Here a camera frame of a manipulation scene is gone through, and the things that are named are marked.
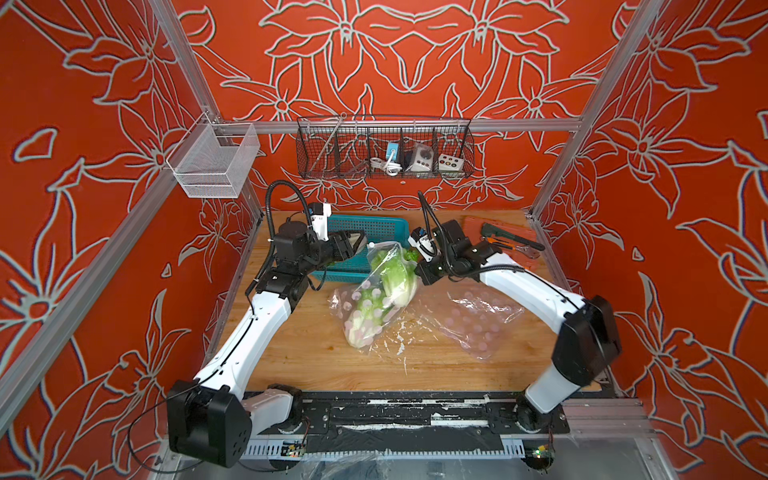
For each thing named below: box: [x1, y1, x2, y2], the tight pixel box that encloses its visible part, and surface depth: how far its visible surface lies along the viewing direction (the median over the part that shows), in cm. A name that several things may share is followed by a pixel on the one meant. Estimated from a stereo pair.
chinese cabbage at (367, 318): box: [344, 285, 387, 348], surface depth 83 cm
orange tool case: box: [463, 216, 544, 262], surface depth 106 cm
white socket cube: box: [438, 154, 465, 172], surface depth 96 cm
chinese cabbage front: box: [371, 248, 418, 308], surface depth 82 cm
